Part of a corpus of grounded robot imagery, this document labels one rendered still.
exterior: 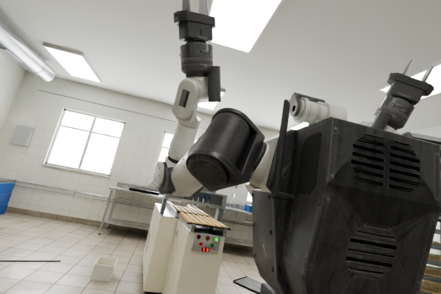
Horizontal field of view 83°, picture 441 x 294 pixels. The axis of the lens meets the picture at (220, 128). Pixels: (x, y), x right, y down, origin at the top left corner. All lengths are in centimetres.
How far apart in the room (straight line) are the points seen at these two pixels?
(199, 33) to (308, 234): 53
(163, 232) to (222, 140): 259
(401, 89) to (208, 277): 205
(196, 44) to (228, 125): 27
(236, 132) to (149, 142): 571
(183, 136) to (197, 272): 184
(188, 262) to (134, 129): 434
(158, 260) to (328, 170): 279
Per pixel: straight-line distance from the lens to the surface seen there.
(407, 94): 95
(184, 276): 243
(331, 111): 64
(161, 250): 306
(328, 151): 40
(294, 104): 63
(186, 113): 67
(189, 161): 48
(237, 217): 572
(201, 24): 72
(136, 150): 618
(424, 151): 52
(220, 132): 49
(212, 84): 67
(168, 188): 68
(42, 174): 665
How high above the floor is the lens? 123
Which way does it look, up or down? 13 degrees up
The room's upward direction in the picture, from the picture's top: 11 degrees clockwise
